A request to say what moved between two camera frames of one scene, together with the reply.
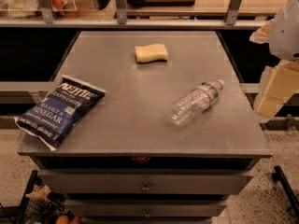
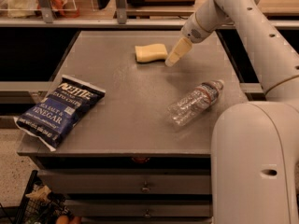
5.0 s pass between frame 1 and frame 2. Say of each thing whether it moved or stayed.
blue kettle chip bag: stayed
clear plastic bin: stayed
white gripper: moved
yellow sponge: stayed
